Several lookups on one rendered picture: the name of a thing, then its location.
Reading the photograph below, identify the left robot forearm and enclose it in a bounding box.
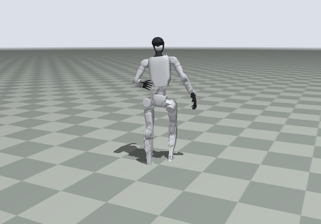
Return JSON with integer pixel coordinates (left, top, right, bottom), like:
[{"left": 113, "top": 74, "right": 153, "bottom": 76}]
[{"left": 133, "top": 82, "right": 143, "bottom": 88}]

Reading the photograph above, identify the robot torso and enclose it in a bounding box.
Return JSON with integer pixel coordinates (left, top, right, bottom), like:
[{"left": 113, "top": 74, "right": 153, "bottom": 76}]
[{"left": 148, "top": 54, "right": 171, "bottom": 107}]

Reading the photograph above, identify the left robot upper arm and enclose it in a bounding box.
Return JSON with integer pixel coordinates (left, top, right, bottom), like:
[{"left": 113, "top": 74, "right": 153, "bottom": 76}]
[{"left": 132, "top": 59, "right": 148, "bottom": 84}]

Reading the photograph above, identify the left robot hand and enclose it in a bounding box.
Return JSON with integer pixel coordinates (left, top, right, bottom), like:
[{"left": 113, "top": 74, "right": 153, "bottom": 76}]
[{"left": 141, "top": 80, "right": 153, "bottom": 90}]

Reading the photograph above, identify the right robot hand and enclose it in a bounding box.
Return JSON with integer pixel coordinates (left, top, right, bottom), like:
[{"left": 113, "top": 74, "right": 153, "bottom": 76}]
[{"left": 191, "top": 92, "right": 197, "bottom": 109}]

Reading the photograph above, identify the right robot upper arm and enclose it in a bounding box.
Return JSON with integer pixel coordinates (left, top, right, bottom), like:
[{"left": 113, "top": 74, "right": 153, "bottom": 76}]
[{"left": 169, "top": 56, "right": 187, "bottom": 82}]

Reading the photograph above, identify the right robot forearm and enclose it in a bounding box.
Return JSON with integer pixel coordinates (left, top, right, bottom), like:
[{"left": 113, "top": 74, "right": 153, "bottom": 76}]
[{"left": 183, "top": 74, "right": 195, "bottom": 96}]

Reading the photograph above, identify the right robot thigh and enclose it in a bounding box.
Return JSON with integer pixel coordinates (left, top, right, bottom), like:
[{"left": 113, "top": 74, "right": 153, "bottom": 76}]
[{"left": 165, "top": 99, "right": 178, "bottom": 134}]

